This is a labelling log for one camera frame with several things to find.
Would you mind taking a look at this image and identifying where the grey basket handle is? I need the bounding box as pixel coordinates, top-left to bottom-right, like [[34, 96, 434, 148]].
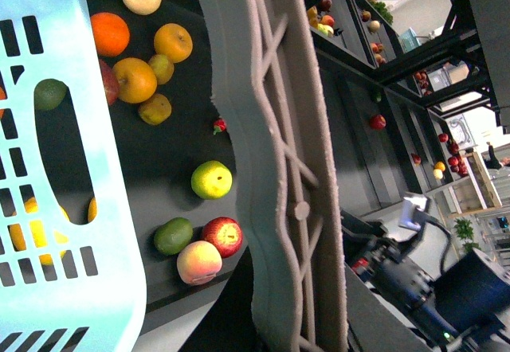
[[199, 0, 348, 351]]

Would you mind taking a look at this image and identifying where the yellow lemon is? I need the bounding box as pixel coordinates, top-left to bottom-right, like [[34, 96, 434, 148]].
[[9, 197, 69, 266]]

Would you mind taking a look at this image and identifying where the large light blue basket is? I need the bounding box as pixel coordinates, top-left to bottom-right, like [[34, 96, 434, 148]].
[[1, 0, 146, 351]]

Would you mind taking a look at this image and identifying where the black metal shelf rack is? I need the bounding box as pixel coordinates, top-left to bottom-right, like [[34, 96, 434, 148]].
[[75, 0, 510, 352]]

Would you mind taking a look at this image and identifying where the green apple front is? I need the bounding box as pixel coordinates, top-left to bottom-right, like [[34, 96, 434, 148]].
[[190, 160, 233, 200]]

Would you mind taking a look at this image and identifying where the red chili pepper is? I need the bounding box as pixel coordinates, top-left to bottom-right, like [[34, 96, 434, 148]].
[[213, 118, 227, 135]]

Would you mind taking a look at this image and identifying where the red apple near edge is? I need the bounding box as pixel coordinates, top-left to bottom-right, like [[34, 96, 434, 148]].
[[201, 217, 243, 259]]

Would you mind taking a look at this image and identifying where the green avocado front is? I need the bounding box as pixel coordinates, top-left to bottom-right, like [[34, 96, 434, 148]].
[[154, 217, 194, 256]]

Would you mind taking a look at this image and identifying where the pale peach near edge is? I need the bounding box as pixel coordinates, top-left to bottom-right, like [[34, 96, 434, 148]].
[[177, 241, 222, 285]]

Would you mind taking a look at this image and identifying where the brown kiwi upper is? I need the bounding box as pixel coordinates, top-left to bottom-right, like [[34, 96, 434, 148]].
[[148, 54, 175, 85]]

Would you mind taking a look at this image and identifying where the large yellow orange apple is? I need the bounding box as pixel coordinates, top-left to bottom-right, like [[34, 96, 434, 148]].
[[113, 57, 157, 104]]

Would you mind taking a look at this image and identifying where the golden yellow apple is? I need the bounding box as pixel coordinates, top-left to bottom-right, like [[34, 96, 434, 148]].
[[154, 23, 194, 64]]

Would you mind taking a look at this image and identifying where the red apple front pile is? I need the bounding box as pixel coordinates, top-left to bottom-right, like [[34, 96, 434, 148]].
[[99, 59, 120, 106]]

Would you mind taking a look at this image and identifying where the orange near front pile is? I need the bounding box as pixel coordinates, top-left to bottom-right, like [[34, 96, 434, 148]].
[[90, 12, 130, 57]]

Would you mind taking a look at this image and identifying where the green lime front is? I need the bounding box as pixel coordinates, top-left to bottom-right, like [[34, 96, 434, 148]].
[[33, 78, 68, 111]]

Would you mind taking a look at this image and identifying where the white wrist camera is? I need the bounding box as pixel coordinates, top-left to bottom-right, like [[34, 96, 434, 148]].
[[398, 193, 430, 233]]

